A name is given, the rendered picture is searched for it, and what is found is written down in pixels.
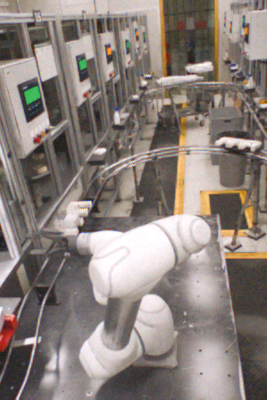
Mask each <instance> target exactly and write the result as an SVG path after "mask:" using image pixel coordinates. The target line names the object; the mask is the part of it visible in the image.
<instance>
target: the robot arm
mask: <svg viewBox="0 0 267 400"><path fill-rule="evenodd" d="M56 235H59V236H56ZM60 236H62V237H60ZM41 237H42V238H47V239H50V240H53V241H55V243H57V245H58V247H57V248H54V249H52V250H50V251H47V249H32V250H31V252H30V253H29V254H30V255H35V254H39V255H40V256H44V257H45V258H47V257H48V260H54V259H59V258H69V256H70V252H72V253H80V254H92V255H93V256H92V258H91V259H90V262H89V266H88V274H89V277H90V279H91V281H92V283H93V291H94V295H95V298H96V300H97V302H98V303H99V304H102V305H106V311H105V316H104V321H103V322H101V323H100V324H99V325H98V327H97V328H96V330H95V332H94V333H93V334H92V335H91V337H90V338H89V339H88V341H87V342H86V343H84V345H83V347H82V348H81V350H80V355H79V358H80V361H81V363H82V365H83V367H84V369H85V371H86V372H87V375H88V376H89V377H90V378H91V379H107V378H110V377H111V376H113V375H115V374H118V373H119V372H120V371H123V370H124V369H126V368H127V367H128V366H130V365H131V364H132V363H133V366H134V367H136V368H138V367H143V366H146V367H162V368H170V369H172V370H176V369H177V368H178V362H177V341H178V338H179V332H178V331H174V324H173V318H172V314H171V310H170V308H169V306H168V305H167V304H166V303H165V302H164V301H163V300H162V299H161V298H160V297H159V296H155V295H147V294H148V293H149V292H150V289H151V288H152V287H153V286H154V284H155V283H156V282H157V281H158V280H159V279H161V278H162V276H163V275H164V274H165V273H166V272H168V271H170V270H171V269H173V268H174V267H176V266H178V265H179V264H180V263H182V262H183V261H185V260H187V259H188V258H189V257H190V256H191V255H192V254H197V253H199V252H200V251H202V250H203V249H204V248H206V247H207V246H208V245H209V243H210V240H211V229H210V227H209V225H208V224H207V223H206V222H205V221H204V220H203V219H202V218H198V217H196V216H193V215H188V214H183V215H178V216H173V217H169V218H163V219H160V220H158V221H153V222H150V223H149V224H147V225H144V226H141V227H137V228H135V229H132V230H130V231H127V232H125V233H120V232H117V231H109V230H107V231H98V232H96V233H80V234H79V235H70V236H67V235H65V234H64V229H49V228H42V229H41V230H40V232H34V233H27V234H26V236H25V238H41ZM57 239H58V240H57ZM61 251H64V252H63V253H58V254H56V253H57V252H61Z"/></svg>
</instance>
